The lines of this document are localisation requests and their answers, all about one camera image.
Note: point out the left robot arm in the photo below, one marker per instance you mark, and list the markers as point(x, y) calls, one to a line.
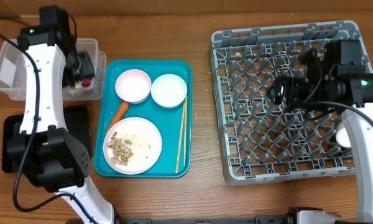
point(42, 147)

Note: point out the orange carrot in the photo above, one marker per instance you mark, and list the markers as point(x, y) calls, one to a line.
point(122, 110)

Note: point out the teal serving tray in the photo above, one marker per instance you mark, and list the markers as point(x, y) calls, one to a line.
point(168, 121)

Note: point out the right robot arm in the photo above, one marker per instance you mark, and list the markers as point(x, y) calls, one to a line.
point(338, 82)

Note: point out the small white cup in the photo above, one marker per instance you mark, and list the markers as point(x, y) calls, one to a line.
point(342, 137)

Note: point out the red snack wrapper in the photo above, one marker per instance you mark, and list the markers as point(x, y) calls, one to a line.
point(86, 82)

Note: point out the white tissue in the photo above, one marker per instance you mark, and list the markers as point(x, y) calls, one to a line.
point(77, 89)

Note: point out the white bowl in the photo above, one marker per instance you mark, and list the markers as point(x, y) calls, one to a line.
point(169, 90)

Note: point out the white rice pile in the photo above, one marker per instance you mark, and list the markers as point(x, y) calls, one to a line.
point(140, 144)

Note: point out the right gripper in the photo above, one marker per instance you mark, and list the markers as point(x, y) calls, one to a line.
point(294, 89)

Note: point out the black plastic tray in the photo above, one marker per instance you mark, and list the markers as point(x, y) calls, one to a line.
point(78, 123)

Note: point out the grey dishwasher rack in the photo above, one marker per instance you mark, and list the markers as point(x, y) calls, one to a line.
point(259, 142)

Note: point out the clear plastic bin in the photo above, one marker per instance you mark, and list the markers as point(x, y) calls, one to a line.
point(13, 72)

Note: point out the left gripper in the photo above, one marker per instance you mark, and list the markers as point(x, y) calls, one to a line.
point(87, 70)

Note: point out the peanut pile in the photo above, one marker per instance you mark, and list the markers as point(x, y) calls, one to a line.
point(121, 151)

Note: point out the wooden chopstick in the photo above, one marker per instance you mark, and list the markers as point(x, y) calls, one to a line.
point(185, 131)
point(180, 139)

